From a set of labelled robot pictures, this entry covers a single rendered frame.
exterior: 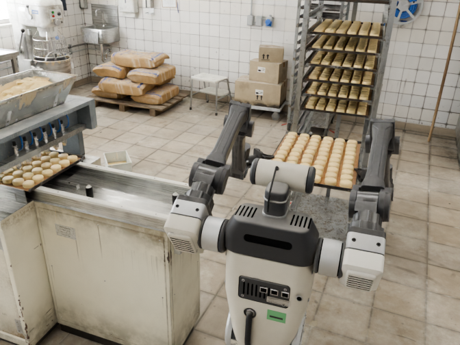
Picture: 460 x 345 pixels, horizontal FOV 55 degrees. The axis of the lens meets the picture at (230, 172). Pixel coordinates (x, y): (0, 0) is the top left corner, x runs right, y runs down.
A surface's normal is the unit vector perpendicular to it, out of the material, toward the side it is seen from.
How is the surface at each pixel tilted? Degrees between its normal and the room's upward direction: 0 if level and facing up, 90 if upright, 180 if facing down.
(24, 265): 90
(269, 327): 90
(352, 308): 0
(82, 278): 90
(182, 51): 90
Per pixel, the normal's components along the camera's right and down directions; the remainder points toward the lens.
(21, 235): 0.94, 0.18
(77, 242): -0.34, 0.40
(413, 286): 0.03, -0.90
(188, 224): -0.13, -0.57
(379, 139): -0.19, -0.76
